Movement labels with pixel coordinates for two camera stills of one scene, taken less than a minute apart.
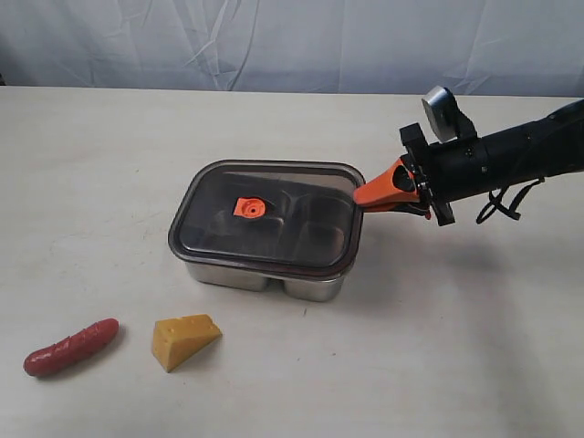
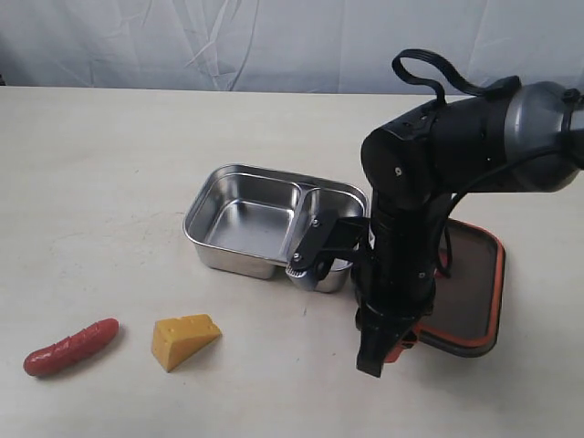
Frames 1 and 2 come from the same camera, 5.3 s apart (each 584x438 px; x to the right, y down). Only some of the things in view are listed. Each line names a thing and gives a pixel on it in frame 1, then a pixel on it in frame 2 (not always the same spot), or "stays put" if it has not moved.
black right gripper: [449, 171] to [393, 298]
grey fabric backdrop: [508, 47] stays put
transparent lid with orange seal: [271, 217] to [465, 314]
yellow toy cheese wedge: [175, 339] stays put
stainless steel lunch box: [318, 289] to [247, 221]
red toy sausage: [71, 349] stays put
